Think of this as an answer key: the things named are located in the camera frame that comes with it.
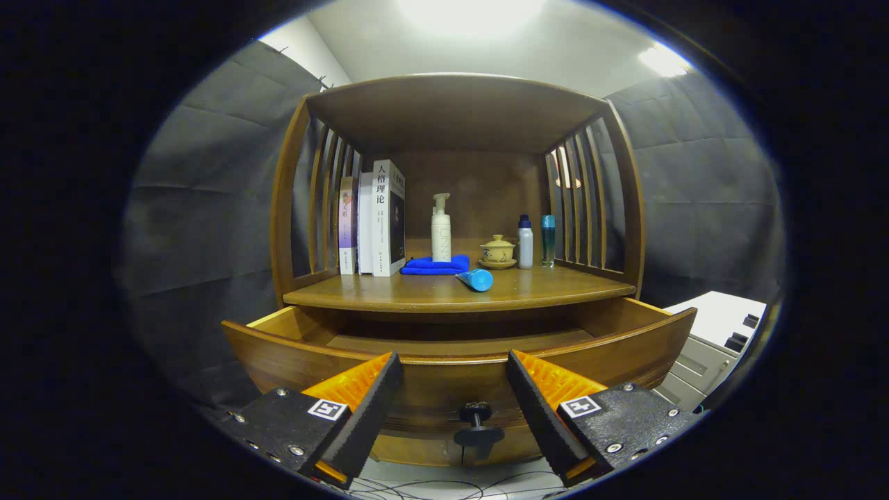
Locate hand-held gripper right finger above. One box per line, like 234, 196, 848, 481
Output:
505, 349, 702, 487

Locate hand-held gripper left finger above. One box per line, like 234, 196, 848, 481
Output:
221, 351, 405, 489

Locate brown wooden drawer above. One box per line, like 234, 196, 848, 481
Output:
222, 297, 697, 467

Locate blue white cosmetic tube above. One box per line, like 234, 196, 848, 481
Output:
456, 268, 495, 293

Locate brown wooden countertop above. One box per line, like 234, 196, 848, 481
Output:
283, 264, 637, 313

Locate white grey cabinet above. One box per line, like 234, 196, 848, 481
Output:
653, 290, 768, 412

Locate brown wooden cabinet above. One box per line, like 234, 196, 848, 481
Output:
269, 73, 647, 334

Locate folded blue cloth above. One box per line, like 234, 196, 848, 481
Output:
401, 254, 471, 276

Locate yellow lidded teacup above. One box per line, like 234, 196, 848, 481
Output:
478, 234, 517, 270

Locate white bottle blue cap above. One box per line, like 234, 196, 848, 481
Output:
517, 214, 534, 269

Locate thin white book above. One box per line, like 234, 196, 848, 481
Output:
357, 172, 376, 274

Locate purple book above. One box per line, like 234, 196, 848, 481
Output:
338, 176, 360, 276

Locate white pump bottle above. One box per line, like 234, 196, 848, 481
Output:
431, 192, 452, 263

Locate thick white black book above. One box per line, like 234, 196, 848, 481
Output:
372, 159, 406, 278

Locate rectangular ceiling light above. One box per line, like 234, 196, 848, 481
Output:
639, 43, 695, 78

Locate round ceiling light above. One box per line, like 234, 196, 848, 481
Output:
396, 0, 549, 35

